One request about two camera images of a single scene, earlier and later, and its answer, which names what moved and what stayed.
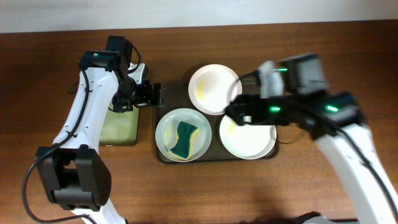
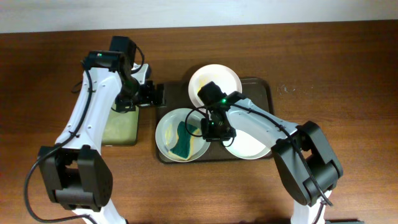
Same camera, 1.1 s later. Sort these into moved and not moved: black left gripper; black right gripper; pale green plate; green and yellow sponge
Moved: black right gripper
Not moved: pale green plate; black left gripper; green and yellow sponge
